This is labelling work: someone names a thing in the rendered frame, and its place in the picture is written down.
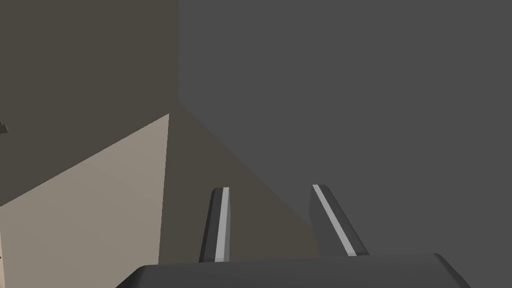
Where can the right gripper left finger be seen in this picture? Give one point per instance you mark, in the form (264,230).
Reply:
(216,228)

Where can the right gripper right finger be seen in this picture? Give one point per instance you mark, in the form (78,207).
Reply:
(334,228)

